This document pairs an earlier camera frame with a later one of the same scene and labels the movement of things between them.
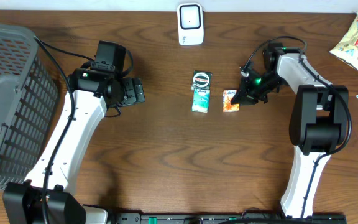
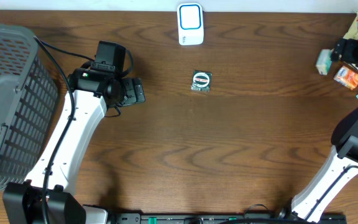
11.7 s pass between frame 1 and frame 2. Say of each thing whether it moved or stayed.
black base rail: stayed
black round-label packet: stayed
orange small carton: moved
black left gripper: stayed
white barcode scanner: stayed
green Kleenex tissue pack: moved
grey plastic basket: stayed
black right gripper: moved
